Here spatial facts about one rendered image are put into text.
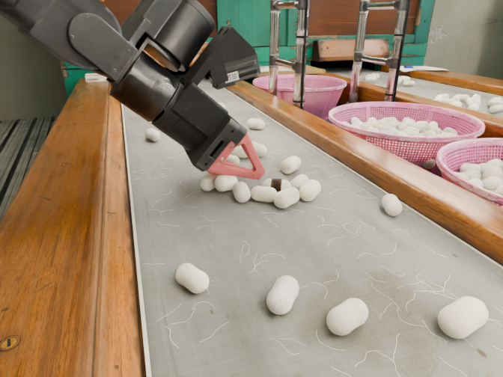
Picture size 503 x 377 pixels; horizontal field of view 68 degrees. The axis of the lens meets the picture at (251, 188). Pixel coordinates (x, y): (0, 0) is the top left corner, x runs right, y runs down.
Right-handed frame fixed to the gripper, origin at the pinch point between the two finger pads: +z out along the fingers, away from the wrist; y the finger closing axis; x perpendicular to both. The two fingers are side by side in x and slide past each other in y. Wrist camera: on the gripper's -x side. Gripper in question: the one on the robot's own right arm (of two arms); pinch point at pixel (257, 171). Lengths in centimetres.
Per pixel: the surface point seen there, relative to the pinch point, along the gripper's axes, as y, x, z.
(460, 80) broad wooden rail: 48, -56, 60
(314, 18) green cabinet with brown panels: 89, -49, 27
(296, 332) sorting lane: -24.8, 5.2, -3.2
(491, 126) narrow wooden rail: 6.1, -31.4, 34.4
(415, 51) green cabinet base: 88, -70, 69
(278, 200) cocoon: -8.1, 0.5, -0.1
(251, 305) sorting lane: -21.3, 6.5, -4.8
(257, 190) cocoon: -5.5, 1.2, -1.4
